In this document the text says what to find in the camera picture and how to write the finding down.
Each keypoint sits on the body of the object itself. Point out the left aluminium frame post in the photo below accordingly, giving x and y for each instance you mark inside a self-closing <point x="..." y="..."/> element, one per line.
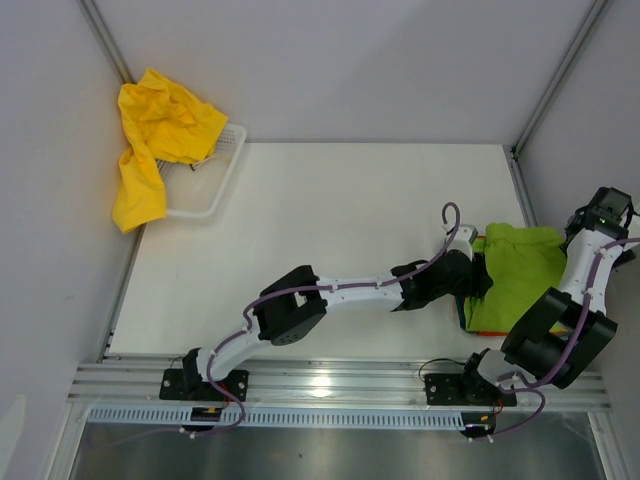
<point x="106" y="40"/>

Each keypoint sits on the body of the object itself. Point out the yellow shorts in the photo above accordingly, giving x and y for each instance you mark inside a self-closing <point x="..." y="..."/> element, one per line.
<point x="162" y="121"/>

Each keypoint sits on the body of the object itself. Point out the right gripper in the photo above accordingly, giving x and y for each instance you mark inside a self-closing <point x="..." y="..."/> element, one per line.
<point x="562" y="247"/>

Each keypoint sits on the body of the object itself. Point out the aluminium frame post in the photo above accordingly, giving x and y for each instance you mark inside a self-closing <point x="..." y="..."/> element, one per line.
<point x="577" y="46"/>
<point x="106" y="40"/>

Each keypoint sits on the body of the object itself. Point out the white plastic basket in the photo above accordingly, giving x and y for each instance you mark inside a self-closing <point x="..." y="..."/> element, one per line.
<point x="194" y="192"/>

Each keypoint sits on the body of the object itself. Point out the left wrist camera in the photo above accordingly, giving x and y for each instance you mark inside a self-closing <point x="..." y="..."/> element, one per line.
<point x="461" y="240"/>

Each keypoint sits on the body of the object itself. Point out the teal green shorts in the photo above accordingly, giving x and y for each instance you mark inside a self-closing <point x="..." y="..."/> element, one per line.
<point x="464" y="309"/>

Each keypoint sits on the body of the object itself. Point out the slotted cable duct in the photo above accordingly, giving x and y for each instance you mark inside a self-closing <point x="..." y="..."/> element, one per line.
<point x="277" y="417"/>

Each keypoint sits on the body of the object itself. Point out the right aluminium frame post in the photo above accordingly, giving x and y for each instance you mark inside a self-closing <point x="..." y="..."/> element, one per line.
<point x="577" y="46"/>

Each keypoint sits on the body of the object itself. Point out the aluminium mounting rail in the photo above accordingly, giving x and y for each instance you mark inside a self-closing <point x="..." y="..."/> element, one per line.
<point x="272" y="383"/>

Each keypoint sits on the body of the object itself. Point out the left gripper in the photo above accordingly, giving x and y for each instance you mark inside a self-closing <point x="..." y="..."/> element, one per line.
<point x="478" y="282"/>

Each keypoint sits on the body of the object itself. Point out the lime green shorts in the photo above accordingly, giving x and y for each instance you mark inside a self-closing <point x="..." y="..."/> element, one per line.
<point x="520" y="275"/>

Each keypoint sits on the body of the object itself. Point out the orange shorts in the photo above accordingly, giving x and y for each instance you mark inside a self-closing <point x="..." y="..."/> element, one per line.
<point x="490" y="332"/>

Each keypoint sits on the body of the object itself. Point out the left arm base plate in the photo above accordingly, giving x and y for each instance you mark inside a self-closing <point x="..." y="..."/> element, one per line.
<point x="179" y="386"/>

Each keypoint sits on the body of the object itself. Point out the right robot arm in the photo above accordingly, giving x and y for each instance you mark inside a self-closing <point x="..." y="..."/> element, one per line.
<point x="567" y="327"/>

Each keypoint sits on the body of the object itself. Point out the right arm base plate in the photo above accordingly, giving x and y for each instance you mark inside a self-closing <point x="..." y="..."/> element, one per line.
<point x="453" y="389"/>

